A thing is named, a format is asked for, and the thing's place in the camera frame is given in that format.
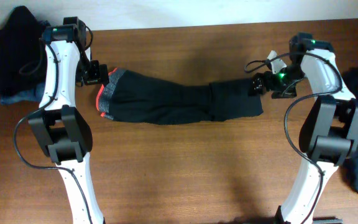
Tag black pants red waistband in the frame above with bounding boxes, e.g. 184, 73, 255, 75
96, 68, 263, 125

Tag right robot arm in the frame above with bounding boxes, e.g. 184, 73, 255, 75
249, 32, 358, 223

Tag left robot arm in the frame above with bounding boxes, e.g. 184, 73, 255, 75
27, 17, 109, 223

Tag folded blue jeans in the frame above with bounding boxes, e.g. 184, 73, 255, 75
0, 20, 51, 105

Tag black folded garment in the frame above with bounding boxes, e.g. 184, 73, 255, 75
0, 6, 46, 96

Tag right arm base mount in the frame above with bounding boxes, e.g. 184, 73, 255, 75
273, 205, 343, 224

